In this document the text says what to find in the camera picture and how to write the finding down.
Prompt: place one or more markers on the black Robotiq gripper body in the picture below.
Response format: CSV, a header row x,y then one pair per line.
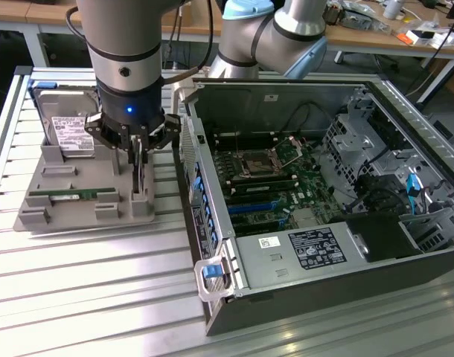
x,y
130,100

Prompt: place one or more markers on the metal expansion slot bracket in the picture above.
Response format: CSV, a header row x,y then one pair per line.
x,y
138,178

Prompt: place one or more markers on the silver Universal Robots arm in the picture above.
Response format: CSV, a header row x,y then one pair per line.
x,y
119,29

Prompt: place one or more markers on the hard disk in blue caddy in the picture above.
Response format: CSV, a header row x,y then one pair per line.
x,y
63,108

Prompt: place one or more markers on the blue card retention clip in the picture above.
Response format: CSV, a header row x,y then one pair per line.
x,y
209,223
197,181
211,235
206,211

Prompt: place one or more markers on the thin metal locking lever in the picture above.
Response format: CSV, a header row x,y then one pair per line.
x,y
237,139

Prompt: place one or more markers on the green RAM stick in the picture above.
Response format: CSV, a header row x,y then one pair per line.
x,y
93,193

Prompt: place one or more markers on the grey plastic parts rack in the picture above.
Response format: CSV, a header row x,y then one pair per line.
x,y
82,215

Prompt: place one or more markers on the CPU socket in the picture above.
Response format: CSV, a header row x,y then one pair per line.
x,y
256,163

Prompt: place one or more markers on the black RAM stick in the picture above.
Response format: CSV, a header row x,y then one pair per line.
x,y
264,187

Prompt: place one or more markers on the blue expansion slot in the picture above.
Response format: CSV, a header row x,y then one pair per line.
x,y
249,209

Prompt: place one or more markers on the metal socket cover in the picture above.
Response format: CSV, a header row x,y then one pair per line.
x,y
292,150

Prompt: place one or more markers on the green motherboard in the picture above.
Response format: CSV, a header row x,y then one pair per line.
x,y
312,186

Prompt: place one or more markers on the silver chipset heatsink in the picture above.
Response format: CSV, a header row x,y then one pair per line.
x,y
307,217

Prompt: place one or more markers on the grey power supply with label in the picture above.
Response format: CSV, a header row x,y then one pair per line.
x,y
264,267

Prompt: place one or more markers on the metal disk bay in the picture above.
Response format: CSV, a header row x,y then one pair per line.
x,y
346,145
435,234

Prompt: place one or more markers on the grey electronic parts pile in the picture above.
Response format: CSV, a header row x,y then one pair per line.
x,y
361,16

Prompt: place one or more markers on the open Dell PC case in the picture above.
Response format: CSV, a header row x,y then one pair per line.
x,y
323,297

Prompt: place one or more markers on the black plastic shroud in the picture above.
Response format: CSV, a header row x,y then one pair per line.
x,y
379,238

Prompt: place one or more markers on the white cylinder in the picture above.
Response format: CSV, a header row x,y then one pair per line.
x,y
393,9

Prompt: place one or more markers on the orange and white box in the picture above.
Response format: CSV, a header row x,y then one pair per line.
x,y
417,37

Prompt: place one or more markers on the grey computer case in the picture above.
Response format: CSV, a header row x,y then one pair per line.
x,y
448,130

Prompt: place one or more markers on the white paper box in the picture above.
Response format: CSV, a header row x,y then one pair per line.
x,y
448,40

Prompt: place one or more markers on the wooden desk white frame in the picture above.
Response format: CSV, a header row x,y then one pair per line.
x,y
11,11
361,37

